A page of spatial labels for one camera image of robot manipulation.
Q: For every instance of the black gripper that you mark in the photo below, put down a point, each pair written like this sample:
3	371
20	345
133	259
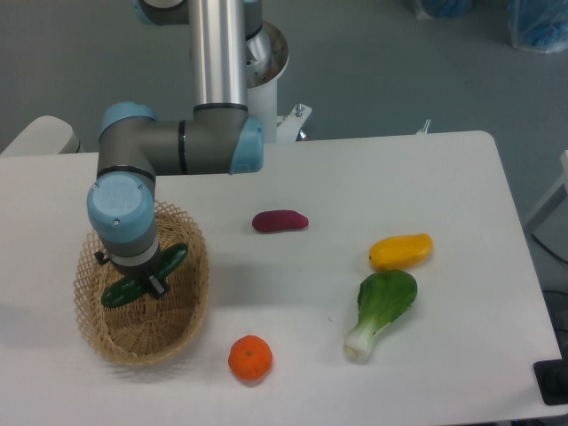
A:
137	263

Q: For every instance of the dark green cucumber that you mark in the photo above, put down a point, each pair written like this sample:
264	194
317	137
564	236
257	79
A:
127	290

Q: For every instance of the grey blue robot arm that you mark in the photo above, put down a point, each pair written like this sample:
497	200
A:
135	148

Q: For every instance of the woven wicker basket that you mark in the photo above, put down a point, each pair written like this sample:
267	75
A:
146	331

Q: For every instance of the orange mandarin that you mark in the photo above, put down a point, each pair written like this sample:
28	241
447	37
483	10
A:
250	358

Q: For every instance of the purple sweet potato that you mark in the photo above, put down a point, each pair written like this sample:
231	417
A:
277	221

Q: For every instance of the white chair armrest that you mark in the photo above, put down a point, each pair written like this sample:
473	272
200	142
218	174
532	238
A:
46	135

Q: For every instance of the green bok choy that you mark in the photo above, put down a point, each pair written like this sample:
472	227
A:
383	297

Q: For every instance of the yellow bell pepper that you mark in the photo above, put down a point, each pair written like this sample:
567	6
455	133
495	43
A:
400	252

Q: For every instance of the blue plastic bag middle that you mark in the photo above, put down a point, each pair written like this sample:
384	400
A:
441	9

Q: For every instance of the blue plastic bag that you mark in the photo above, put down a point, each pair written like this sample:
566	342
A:
538	26
441	9

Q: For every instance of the black box at table edge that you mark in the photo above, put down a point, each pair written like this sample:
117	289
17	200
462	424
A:
551	377

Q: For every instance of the blue plastic bag right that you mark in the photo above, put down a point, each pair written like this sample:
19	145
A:
538	26

